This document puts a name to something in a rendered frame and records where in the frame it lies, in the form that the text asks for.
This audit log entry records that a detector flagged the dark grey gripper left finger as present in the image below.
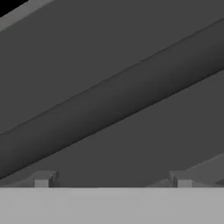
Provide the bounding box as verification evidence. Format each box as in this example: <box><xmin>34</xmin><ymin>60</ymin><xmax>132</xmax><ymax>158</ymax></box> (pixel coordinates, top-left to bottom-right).
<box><xmin>2</xmin><ymin>170</ymin><xmax>60</xmax><ymax>188</ymax></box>

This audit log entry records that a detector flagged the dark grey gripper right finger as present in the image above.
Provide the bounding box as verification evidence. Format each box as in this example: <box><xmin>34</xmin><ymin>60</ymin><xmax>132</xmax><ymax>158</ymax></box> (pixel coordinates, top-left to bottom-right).
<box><xmin>168</xmin><ymin>170</ymin><xmax>224</xmax><ymax>188</ymax></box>

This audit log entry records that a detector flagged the dark grey dishwasher door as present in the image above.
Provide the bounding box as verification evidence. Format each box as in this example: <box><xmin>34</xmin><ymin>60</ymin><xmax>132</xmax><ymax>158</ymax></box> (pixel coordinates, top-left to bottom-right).
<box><xmin>0</xmin><ymin>0</ymin><xmax>224</xmax><ymax>188</ymax></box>

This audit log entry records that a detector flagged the dark grey dishwasher door handle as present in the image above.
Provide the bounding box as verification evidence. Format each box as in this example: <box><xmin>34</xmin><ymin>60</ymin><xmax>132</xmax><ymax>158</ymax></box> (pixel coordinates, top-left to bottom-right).
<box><xmin>0</xmin><ymin>17</ymin><xmax>224</xmax><ymax>180</ymax></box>

